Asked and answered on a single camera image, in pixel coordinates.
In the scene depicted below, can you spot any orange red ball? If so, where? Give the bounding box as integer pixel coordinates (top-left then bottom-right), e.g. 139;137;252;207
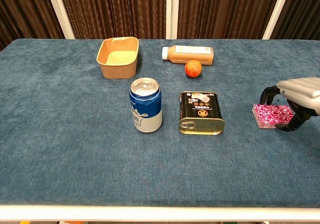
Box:
184;59;203;78

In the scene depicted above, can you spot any pink patterned square pad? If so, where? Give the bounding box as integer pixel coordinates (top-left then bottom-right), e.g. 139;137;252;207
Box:
252;103;295;130

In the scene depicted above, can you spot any white blue-banded jar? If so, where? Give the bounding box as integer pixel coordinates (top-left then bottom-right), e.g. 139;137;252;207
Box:
128;77;163;133

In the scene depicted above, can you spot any kraft paper food box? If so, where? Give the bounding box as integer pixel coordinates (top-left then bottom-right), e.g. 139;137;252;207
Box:
96;36;140;79

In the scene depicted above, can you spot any white partition frame post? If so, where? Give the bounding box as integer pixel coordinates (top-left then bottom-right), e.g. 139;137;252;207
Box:
44;0;76;40
261;0;293;40
165;0;181;40

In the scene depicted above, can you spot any dark brown pleated curtain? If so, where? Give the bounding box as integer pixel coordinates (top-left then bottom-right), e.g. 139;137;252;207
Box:
0;0;65;51
271;0;320;40
177;0;283;40
57;0;168;40

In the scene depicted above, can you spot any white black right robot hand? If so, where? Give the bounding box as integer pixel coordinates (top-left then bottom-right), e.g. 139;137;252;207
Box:
259;77;320;132

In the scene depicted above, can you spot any black gold luncheon meat tin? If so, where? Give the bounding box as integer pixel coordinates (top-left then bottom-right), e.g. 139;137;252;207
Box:
178;91;226;136

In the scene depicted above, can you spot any brown juice bottle white cap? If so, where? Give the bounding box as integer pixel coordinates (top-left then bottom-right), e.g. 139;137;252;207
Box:
161;45;215;66

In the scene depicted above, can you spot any blue felt table cover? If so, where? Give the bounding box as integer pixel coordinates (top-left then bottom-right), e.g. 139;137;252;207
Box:
0;38;320;208

